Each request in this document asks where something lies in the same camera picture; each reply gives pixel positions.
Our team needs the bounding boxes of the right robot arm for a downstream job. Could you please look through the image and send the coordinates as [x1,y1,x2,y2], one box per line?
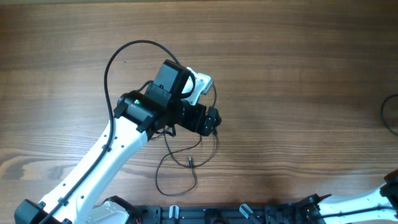
[297,170,397,224]

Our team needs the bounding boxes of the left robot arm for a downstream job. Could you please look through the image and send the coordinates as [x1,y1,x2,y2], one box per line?
[14,60,221,223]

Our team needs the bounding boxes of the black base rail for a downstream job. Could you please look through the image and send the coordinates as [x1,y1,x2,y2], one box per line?
[79,203,352,224]

